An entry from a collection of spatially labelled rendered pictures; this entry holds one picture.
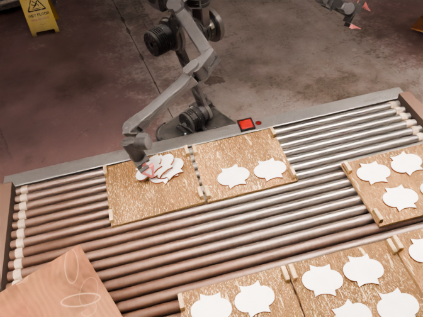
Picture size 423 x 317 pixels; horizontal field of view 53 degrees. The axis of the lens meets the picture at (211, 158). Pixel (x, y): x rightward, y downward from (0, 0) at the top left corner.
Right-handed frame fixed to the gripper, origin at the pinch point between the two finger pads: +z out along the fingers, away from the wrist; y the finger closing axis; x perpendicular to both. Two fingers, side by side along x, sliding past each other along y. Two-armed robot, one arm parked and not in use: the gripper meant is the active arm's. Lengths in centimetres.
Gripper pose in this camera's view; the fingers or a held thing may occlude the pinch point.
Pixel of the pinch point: (148, 170)
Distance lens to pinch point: 193.4
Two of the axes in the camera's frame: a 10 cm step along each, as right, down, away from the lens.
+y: -4.8, -4.8, 7.4
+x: -8.0, 5.9, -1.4
